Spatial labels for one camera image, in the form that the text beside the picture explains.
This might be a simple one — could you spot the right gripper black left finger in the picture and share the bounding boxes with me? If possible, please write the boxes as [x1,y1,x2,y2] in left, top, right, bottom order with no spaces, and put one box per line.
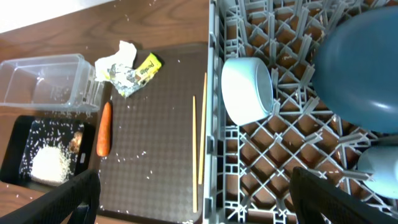
[1,170,101,224]

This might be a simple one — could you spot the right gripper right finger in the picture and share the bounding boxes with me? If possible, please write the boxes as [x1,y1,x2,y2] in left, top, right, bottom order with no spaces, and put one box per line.
[289,167,397,224]

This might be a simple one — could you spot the brown food scrap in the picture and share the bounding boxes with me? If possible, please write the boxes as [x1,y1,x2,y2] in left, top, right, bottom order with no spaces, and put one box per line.
[68,132,83,154]

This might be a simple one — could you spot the small blue cup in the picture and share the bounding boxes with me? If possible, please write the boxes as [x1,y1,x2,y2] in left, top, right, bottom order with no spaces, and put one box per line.
[357,146,397,199]

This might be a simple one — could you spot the light blue rice bowl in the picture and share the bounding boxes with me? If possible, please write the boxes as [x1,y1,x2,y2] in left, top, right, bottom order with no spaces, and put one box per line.
[221,57,274,126]

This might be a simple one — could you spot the dark blue plate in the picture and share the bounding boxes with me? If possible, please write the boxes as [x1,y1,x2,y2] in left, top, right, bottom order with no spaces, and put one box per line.
[312,6,397,134]

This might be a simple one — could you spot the grey dishwasher rack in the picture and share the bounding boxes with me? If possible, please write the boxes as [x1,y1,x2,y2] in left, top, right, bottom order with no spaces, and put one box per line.
[201,0,397,223]

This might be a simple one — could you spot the pile of white rice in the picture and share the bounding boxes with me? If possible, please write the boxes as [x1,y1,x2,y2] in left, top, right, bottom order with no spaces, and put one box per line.
[30,146,72,186]

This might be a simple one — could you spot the black plastic bin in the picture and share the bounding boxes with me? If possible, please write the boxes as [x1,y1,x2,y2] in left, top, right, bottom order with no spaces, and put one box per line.
[1,116,96,192]

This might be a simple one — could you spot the orange carrot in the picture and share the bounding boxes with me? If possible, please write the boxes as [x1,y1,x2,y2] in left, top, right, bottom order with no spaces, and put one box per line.
[96,102,112,157]

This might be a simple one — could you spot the dark brown serving tray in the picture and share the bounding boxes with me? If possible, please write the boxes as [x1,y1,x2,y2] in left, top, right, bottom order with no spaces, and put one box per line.
[97,43,208,223]

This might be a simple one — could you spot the clear plastic bin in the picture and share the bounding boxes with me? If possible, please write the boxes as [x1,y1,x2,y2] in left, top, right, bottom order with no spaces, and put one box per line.
[1,54,104,113]

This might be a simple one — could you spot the left wooden chopstick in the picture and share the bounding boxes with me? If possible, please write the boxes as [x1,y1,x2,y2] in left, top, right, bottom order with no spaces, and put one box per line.
[192,95,198,213]

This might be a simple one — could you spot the crumpled foil wrapper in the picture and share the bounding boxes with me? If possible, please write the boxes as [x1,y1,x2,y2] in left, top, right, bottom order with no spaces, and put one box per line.
[108,63,144,98]

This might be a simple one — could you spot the yellow snack packet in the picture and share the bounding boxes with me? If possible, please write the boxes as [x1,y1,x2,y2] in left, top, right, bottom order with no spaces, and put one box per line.
[135,53,162,85]

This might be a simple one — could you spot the crumpled white paper napkin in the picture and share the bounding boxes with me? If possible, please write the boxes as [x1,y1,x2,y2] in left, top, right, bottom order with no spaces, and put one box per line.
[95,40,137,82]

